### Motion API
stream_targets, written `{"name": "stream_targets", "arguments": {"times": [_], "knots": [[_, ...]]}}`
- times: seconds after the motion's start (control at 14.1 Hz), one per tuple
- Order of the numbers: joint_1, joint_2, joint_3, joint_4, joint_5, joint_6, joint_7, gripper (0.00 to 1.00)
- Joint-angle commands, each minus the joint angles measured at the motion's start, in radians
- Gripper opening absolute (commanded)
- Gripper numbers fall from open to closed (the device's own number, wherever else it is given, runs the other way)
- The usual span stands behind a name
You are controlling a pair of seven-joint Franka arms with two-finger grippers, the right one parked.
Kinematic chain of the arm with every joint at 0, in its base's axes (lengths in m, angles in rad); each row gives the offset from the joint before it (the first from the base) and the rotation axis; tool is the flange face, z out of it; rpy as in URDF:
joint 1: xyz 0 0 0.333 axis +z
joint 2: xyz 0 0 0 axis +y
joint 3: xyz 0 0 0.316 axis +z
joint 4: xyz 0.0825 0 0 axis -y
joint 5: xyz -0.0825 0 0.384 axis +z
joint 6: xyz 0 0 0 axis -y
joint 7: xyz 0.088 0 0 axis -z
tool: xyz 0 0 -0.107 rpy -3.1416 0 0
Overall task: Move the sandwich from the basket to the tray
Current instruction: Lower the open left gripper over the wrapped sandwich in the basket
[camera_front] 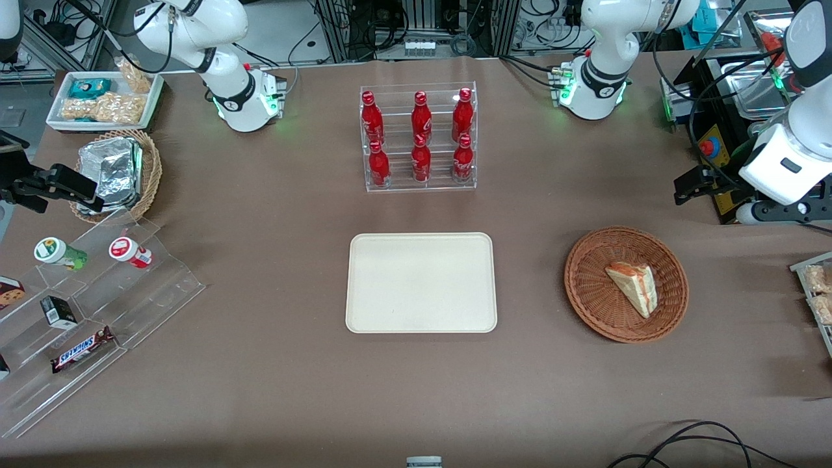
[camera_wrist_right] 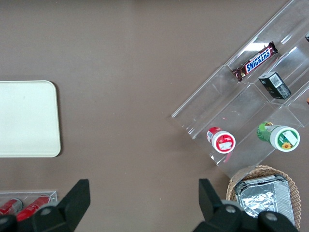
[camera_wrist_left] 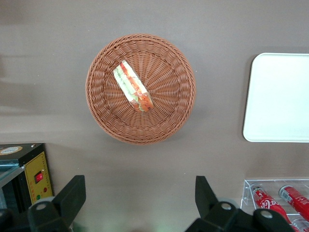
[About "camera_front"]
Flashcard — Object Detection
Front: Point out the clear acrylic stepped display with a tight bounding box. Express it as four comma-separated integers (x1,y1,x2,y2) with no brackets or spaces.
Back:
0,208,207,440

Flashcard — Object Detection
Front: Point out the cream rectangular tray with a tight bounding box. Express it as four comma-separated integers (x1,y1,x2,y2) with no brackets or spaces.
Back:
345,232,499,334

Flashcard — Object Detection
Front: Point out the black floor cable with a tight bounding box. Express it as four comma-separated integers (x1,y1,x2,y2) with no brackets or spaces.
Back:
606,421,801,468

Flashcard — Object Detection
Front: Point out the red lidded yoghurt cup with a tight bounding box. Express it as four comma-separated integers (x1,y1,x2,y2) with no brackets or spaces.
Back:
108,237,154,269

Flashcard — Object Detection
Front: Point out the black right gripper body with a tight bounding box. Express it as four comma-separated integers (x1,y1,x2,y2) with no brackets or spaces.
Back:
0,166,53,215

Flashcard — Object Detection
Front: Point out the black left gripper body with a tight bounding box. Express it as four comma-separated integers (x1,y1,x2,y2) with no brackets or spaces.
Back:
698,170,746,197

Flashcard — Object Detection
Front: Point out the round brown wicker basket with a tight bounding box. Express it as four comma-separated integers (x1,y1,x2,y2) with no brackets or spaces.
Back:
564,225,690,344

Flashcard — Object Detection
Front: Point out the small clear nut bag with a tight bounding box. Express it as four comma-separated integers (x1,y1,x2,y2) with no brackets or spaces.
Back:
114,56,154,94

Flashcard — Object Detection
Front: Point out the oval wicker basket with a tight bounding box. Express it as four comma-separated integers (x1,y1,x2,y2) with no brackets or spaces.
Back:
68,128,163,226

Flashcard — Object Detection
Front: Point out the white tray with snack bars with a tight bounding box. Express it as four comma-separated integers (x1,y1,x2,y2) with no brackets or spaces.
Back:
789,252,832,359

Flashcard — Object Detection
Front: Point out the foil wrapped food package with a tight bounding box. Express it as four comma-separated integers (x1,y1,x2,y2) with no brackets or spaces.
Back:
77,136,144,210

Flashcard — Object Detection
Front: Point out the yellow emergency stop box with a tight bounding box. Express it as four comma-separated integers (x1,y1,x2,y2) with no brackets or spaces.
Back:
698,125,727,158

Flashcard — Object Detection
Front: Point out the snickers chocolate bar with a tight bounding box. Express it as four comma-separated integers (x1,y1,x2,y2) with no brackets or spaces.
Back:
51,326,117,374

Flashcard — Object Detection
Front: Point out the brown cookie box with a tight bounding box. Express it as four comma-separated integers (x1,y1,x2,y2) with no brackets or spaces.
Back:
0,276,26,312

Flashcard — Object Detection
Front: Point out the teal snack packet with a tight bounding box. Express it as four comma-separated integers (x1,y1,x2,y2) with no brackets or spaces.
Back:
68,77,113,100

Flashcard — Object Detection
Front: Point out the red cola bottle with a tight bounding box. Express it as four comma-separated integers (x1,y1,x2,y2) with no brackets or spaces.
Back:
411,90,434,140
368,139,392,190
411,133,432,185
361,90,385,147
451,87,475,139
452,133,475,185

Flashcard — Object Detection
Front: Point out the triangular sandwich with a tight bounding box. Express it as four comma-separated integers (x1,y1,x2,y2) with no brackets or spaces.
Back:
604,261,658,319

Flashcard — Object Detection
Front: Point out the green lidded yoghurt cup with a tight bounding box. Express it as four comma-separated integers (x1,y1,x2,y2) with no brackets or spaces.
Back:
34,237,88,271

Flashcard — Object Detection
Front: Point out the clear wrapped snack bar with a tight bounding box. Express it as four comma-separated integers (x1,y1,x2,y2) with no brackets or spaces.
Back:
808,294,832,327
804,264,832,294

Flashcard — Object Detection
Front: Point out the small black carton box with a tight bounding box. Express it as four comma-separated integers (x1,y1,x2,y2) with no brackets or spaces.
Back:
40,295,79,330

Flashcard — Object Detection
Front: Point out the clear acrylic bottle rack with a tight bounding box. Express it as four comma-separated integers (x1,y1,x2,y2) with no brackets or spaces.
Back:
359,81,478,193

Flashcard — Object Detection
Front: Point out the large clear nut bag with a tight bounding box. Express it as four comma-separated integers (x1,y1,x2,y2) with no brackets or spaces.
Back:
60,91,148,125

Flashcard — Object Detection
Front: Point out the stainless steel tray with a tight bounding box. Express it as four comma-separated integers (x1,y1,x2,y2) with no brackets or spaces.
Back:
704,54,792,122

